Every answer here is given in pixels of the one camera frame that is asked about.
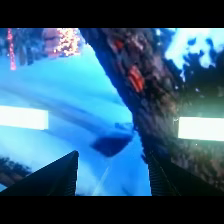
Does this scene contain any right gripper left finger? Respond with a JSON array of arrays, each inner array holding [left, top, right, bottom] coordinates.
[[0, 150, 80, 197]]

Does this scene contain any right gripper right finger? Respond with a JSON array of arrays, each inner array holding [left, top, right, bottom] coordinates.
[[145, 150, 224, 197]]

